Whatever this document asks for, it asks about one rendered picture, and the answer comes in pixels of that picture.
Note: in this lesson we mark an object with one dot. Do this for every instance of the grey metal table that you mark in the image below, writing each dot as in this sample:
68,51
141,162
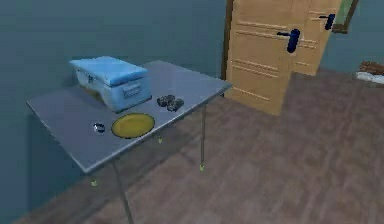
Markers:
186,81

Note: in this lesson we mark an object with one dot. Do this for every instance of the light blue box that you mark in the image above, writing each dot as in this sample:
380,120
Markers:
111,78

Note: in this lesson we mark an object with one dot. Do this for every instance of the small dark round object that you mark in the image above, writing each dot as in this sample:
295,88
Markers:
99,127

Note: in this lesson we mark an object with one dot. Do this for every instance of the brown and white object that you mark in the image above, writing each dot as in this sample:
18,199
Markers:
371,71

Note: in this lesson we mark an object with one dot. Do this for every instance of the yellow plate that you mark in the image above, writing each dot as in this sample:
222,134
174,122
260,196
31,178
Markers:
133,125

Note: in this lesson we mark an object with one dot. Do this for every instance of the light wooden door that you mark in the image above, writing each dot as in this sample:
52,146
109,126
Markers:
263,56

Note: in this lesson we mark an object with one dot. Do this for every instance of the brown framed picture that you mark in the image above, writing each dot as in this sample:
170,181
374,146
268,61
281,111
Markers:
345,15

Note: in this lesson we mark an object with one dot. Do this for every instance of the black binoculars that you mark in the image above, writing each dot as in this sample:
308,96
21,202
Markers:
170,102

